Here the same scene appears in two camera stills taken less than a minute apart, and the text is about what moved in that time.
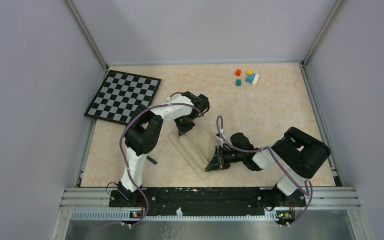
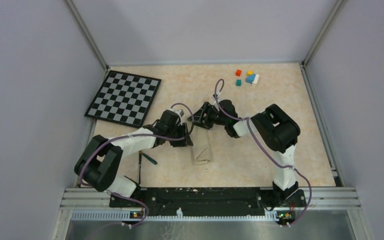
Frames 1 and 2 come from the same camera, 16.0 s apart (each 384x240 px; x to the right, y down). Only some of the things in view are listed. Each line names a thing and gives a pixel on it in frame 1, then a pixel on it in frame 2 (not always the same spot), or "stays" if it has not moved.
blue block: x=250 y=78 stays
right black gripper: x=218 y=162 to x=200 y=120
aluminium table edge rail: x=208 y=201 stays
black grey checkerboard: x=119 y=96 stays
